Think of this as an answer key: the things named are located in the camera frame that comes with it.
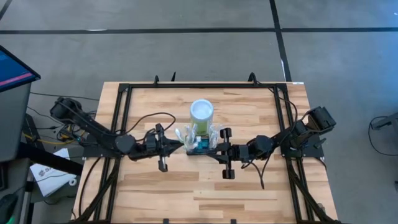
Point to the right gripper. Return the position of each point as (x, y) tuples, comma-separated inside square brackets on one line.
[(231, 152)]

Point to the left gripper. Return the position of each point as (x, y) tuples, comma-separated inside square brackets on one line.
[(158, 146)]

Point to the green-tipped toothbrush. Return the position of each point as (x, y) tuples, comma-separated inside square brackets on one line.
[(218, 133)]

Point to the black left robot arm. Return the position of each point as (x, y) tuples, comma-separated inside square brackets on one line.
[(93, 127)]

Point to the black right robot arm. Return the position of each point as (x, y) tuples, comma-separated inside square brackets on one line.
[(292, 137)]

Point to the white-headed wrapped toothbrush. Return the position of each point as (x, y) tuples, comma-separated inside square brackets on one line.
[(194, 130)]

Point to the green wipes canister white lid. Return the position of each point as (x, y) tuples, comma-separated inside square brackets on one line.
[(201, 110)]

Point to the white tape roll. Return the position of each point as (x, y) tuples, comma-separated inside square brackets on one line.
[(70, 182)]

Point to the white printed paper sheet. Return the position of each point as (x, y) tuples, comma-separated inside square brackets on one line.
[(49, 180)]

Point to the grey stand leg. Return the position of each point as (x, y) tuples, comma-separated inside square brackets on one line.
[(388, 122)]

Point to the large blue-screen monitor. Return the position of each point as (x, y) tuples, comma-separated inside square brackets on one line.
[(12, 71)]

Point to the black aluminium rig frame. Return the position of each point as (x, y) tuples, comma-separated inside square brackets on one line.
[(202, 85)]

